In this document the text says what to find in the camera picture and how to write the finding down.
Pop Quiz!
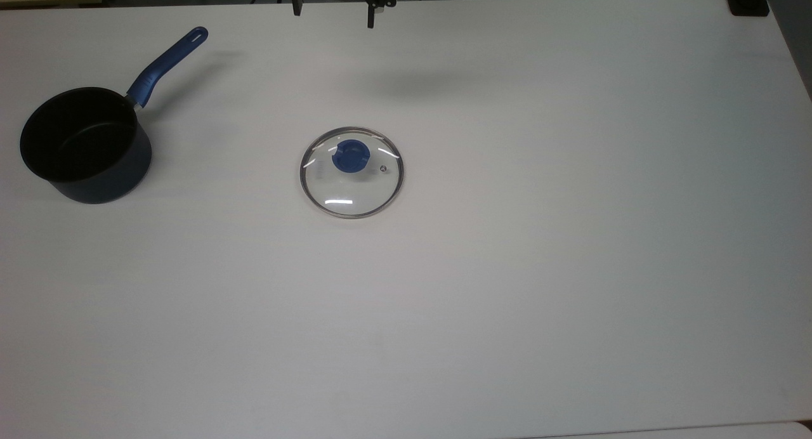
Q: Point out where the black pole clamp mount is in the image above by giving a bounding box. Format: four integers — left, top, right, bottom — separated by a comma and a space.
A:
723, 0, 772, 17

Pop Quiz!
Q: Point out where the glass lid with blue knob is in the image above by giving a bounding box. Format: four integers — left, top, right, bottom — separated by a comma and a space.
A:
299, 126, 405, 220

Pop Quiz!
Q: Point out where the black saucepan with blue handle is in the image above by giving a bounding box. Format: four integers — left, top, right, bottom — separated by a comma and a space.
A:
19, 26, 209, 205

